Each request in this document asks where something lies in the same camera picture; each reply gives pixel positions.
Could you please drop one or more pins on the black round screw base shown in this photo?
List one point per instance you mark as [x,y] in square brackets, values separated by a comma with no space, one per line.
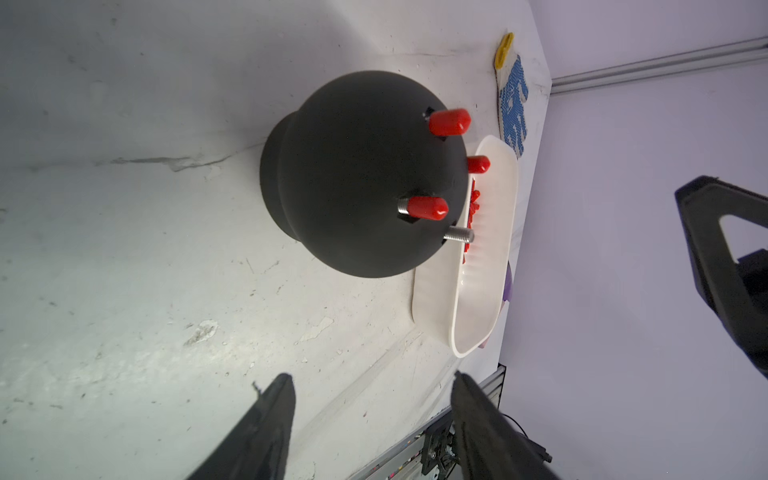
[332,172]

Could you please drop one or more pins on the pink purple handled tool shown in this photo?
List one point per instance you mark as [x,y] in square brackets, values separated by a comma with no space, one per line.
[506,292]

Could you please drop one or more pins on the white plastic tray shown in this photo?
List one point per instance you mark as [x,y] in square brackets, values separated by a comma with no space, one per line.
[459,304]

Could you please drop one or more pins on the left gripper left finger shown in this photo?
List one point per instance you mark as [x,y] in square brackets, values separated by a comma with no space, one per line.
[258,446]

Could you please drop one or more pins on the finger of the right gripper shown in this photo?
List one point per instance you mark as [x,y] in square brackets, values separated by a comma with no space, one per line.
[735,290]

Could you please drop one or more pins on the pile of red sleeves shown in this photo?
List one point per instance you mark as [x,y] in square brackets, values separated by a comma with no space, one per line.
[473,208]

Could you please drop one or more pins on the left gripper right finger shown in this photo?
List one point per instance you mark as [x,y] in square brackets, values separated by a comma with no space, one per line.
[486,444]

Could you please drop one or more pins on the silver protruding screw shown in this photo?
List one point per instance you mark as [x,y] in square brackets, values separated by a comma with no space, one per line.
[460,234]
[402,206]

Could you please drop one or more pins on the blue dotted work glove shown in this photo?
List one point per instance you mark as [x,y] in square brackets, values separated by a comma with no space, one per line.
[512,94]

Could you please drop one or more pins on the red screw sleeve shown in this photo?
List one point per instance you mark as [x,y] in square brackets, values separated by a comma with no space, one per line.
[447,123]
[429,208]
[478,164]

